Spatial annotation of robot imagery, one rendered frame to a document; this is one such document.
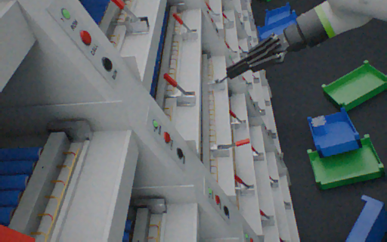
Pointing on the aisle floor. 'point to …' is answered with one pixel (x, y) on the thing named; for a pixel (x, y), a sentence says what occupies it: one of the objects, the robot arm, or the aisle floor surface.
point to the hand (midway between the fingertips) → (237, 68)
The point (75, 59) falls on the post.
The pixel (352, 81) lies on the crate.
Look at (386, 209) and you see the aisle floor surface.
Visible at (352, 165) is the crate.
